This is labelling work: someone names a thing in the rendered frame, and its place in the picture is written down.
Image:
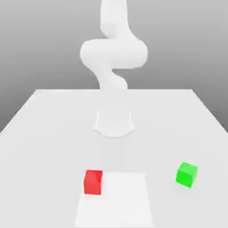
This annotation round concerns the small red cube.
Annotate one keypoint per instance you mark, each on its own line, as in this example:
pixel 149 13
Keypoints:
pixel 93 183

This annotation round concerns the small green cube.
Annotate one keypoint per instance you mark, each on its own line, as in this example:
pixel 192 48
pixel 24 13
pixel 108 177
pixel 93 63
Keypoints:
pixel 186 175

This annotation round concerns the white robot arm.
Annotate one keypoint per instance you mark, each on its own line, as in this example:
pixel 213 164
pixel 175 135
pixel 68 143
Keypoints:
pixel 114 53

